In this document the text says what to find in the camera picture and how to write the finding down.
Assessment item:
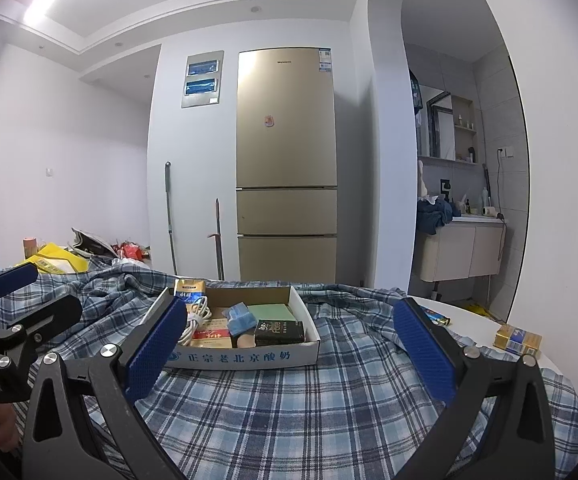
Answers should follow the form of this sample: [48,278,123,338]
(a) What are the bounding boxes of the gold refrigerator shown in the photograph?
[235,46,340,283]

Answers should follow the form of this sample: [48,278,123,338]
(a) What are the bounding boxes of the grey mop handle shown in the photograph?
[164,161,179,276]

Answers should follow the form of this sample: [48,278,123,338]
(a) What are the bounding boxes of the white coiled cable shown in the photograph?
[184,296,213,346]

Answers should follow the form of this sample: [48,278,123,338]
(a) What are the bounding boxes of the black small box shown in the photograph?
[253,320,306,347]

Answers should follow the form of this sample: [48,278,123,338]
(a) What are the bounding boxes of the mirror cabinet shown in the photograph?
[416,85,477,163]

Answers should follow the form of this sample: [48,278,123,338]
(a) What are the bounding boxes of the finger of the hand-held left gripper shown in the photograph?
[0,262,40,323]
[0,294,84,377]

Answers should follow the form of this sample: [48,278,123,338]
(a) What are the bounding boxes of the dark blue towel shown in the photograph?
[415,199,462,235]

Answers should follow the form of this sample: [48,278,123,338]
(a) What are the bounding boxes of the green flat box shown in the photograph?
[246,303,294,323]

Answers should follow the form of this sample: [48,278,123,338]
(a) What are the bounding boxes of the yellow blue cigarette pack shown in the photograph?
[493,324,542,358]
[174,278,207,306]

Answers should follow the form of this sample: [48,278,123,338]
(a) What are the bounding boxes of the red cream cigarette pack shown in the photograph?
[191,317,232,341]

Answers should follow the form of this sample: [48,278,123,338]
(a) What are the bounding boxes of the yellow plastic bag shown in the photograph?
[14,242,90,276]

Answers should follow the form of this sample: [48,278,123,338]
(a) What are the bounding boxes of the white cardboard box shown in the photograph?
[139,282,320,368]

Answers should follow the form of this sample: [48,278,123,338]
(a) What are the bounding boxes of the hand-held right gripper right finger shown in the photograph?
[391,297,555,480]

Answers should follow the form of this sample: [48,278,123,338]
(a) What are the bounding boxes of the blue plaid cloth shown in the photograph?
[0,265,578,480]

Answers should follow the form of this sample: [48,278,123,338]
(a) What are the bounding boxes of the white vanity cabinet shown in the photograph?
[416,215,507,283]

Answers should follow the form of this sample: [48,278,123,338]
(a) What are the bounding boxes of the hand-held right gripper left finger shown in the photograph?
[21,296,190,480]

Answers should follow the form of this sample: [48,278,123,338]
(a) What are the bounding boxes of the red snack packets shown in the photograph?
[114,241,150,262]

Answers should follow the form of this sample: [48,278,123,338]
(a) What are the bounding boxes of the brown metal stick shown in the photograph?
[210,199,226,281]

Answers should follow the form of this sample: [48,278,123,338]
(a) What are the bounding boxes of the grey electrical panel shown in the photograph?
[181,50,225,109]

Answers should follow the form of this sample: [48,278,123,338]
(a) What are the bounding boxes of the blue yellow lighter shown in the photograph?
[419,307,451,327]

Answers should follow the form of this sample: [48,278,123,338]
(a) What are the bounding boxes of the blue face mask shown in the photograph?
[224,302,259,336]

